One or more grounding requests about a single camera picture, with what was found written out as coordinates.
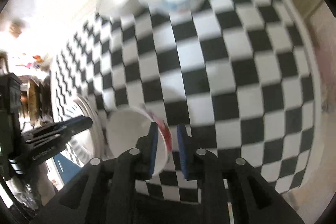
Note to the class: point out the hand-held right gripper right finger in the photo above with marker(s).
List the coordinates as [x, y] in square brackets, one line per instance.
[183, 150]

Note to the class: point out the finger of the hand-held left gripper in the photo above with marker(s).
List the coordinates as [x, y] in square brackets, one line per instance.
[73, 123]

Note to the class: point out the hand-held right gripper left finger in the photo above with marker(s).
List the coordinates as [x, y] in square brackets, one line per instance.
[153, 150]

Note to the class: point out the striped rim plate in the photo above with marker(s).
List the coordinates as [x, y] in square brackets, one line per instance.
[81, 141]

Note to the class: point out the red patterned white bowl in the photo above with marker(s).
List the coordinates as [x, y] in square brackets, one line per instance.
[126, 129]

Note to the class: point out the blue base cabinet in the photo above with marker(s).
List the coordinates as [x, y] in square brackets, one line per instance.
[61, 167]

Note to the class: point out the black white checkered cloth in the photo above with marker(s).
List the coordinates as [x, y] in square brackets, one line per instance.
[210, 69]

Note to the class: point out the colourful wall stickers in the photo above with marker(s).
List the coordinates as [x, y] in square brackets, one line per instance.
[34, 61]

